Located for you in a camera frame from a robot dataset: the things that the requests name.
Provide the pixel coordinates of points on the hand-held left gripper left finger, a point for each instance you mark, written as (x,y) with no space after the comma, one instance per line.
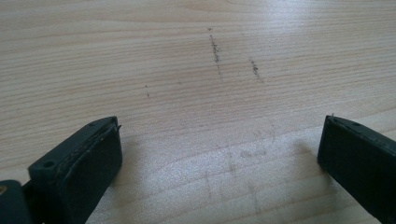
(77,174)

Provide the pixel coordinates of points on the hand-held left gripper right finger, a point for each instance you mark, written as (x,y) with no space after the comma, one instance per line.
(361,158)

